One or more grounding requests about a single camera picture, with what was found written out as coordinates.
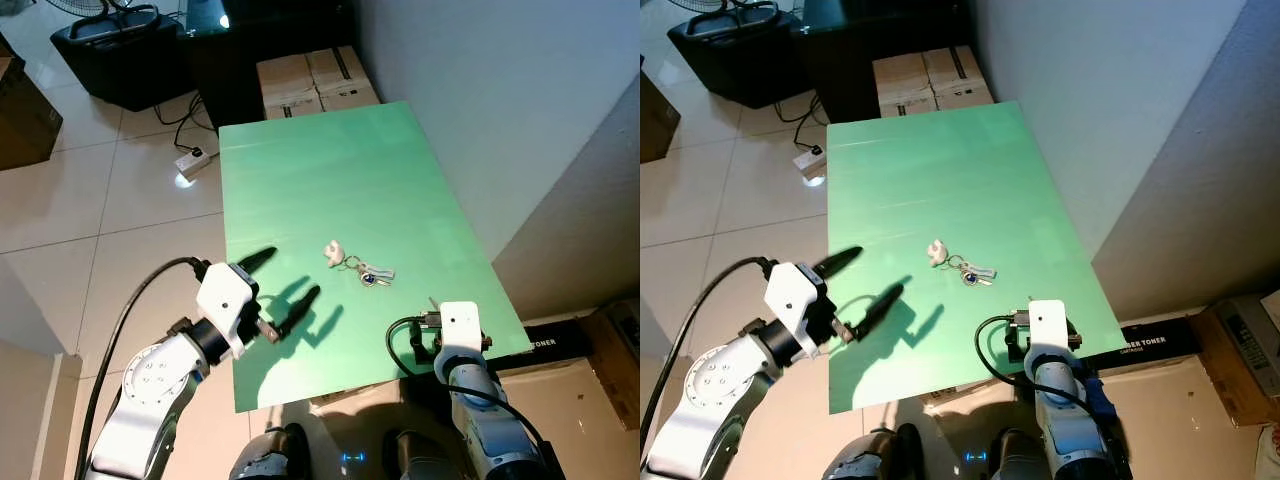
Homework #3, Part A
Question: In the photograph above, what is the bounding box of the key bunch with white charm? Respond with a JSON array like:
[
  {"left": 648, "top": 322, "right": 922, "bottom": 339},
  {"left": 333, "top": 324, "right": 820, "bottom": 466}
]
[
  {"left": 925, "top": 238, "right": 999, "bottom": 288},
  {"left": 322, "top": 239, "right": 396, "bottom": 289}
]

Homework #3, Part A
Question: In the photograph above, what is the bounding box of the white power strip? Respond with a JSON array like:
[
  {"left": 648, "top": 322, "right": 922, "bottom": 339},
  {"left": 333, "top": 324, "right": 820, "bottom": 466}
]
[
  {"left": 174, "top": 147, "right": 212, "bottom": 187},
  {"left": 794, "top": 146, "right": 830, "bottom": 185}
]

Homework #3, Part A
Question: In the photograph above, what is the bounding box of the robot right leg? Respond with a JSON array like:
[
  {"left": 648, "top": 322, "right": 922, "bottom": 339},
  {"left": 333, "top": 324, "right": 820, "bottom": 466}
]
[
  {"left": 988, "top": 427, "right": 1047, "bottom": 480},
  {"left": 384, "top": 429, "right": 457, "bottom": 480}
]

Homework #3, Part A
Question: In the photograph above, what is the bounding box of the robot leg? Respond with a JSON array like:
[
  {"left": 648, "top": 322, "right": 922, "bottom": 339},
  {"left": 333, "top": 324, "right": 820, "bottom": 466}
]
[
  {"left": 988, "top": 427, "right": 1047, "bottom": 480},
  {"left": 821, "top": 423, "right": 927, "bottom": 480},
  {"left": 228, "top": 423, "right": 312, "bottom": 480},
  {"left": 384, "top": 429, "right": 457, "bottom": 480}
]

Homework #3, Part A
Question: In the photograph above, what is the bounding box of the black toner cartridge box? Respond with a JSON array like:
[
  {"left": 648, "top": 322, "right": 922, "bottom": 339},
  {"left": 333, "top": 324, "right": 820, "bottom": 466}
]
[
  {"left": 1118, "top": 318, "right": 1204, "bottom": 369},
  {"left": 490, "top": 320, "right": 607, "bottom": 361}
]

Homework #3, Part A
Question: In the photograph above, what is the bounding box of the robot left leg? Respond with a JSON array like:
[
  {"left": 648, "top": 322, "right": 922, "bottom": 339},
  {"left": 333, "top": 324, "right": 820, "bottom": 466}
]
[
  {"left": 821, "top": 423, "right": 927, "bottom": 480},
  {"left": 228, "top": 423, "right": 312, "bottom": 480}
]

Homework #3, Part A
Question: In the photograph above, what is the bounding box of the taped cardboard box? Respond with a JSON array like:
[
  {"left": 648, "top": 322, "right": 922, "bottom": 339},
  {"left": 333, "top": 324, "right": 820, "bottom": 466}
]
[
  {"left": 256, "top": 45, "right": 382, "bottom": 122},
  {"left": 872, "top": 45, "right": 997, "bottom": 120}
]

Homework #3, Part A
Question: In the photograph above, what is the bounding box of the brown cardboard box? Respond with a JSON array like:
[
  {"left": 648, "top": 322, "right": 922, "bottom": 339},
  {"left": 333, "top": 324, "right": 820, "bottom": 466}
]
[
  {"left": 583, "top": 298, "right": 641, "bottom": 433},
  {"left": 1188, "top": 293, "right": 1280, "bottom": 428}
]

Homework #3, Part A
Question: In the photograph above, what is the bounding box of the black cabinet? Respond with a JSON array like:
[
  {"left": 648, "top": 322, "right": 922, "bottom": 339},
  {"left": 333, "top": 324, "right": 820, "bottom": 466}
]
[
  {"left": 790, "top": 0, "right": 977, "bottom": 127},
  {"left": 180, "top": 0, "right": 362, "bottom": 133}
]

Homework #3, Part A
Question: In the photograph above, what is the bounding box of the dark brown box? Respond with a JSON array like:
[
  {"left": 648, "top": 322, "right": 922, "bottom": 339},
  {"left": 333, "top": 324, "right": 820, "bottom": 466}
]
[
  {"left": 0, "top": 35, "right": 64, "bottom": 172},
  {"left": 640, "top": 68, "right": 682, "bottom": 165}
]

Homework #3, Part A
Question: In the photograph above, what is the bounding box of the beige wooden panel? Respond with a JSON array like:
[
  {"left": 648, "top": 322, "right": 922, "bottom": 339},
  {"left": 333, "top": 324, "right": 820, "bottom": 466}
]
[{"left": 0, "top": 339, "right": 83, "bottom": 480}]

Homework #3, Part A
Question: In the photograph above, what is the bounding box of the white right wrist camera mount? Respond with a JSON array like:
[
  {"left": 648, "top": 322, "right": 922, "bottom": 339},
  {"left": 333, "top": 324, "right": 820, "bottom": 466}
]
[
  {"left": 1027, "top": 299, "right": 1070, "bottom": 363},
  {"left": 437, "top": 302, "right": 484, "bottom": 363}
]

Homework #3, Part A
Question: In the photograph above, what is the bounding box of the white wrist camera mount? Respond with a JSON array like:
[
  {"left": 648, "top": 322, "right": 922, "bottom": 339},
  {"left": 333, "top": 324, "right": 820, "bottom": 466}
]
[
  {"left": 195, "top": 262, "right": 262, "bottom": 359},
  {"left": 437, "top": 302, "right": 484, "bottom": 363},
  {"left": 764, "top": 262, "right": 833, "bottom": 353},
  {"left": 1027, "top": 299, "right": 1070, "bottom": 363}
]

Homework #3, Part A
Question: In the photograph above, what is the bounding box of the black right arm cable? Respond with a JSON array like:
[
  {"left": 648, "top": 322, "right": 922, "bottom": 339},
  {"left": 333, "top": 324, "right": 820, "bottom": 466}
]
[
  {"left": 974, "top": 314, "right": 1121, "bottom": 471},
  {"left": 385, "top": 315, "right": 546, "bottom": 473}
]

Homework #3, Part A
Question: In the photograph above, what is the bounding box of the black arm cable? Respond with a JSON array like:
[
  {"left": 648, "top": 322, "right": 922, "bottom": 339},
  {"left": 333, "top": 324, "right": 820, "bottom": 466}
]
[
  {"left": 385, "top": 315, "right": 546, "bottom": 473},
  {"left": 640, "top": 257, "right": 780, "bottom": 453},
  {"left": 75, "top": 257, "right": 212, "bottom": 471},
  {"left": 974, "top": 314, "right": 1121, "bottom": 471}
]

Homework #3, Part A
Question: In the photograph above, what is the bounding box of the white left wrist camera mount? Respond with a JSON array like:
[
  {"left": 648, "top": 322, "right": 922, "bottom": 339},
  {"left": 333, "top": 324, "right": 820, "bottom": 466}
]
[
  {"left": 764, "top": 262, "right": 833, "bottom": 353},
  {"left": 195, "top": 262, "right": 262, "bottom": 359}
]

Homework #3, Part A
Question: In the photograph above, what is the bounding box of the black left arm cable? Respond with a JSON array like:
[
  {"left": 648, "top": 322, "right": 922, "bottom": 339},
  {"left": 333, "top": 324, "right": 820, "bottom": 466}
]
[
  {"left": 640, "top": 257, "right": 780, "bottom": 453},
  {"left": 75, "top": 257, "right": 212, "bottom": 471}
]

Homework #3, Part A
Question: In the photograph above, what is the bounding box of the black floor cable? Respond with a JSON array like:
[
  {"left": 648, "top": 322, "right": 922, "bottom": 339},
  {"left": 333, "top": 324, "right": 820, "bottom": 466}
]
[
  {"left": 768, "top": 93, "right": 833, "bottom": 157},
  {"left": 150, "top": 90, "right": 218, "bottom": 161}
]

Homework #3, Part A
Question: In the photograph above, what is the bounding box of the black bag with handles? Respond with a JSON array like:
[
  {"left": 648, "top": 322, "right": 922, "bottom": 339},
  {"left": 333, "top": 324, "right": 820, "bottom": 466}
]
[
  {"left": 50, "top": 4, "right": 197, "bottom": 112},
  {"left": 667, "top": 2, "right": 812, "bottom": 110}
]

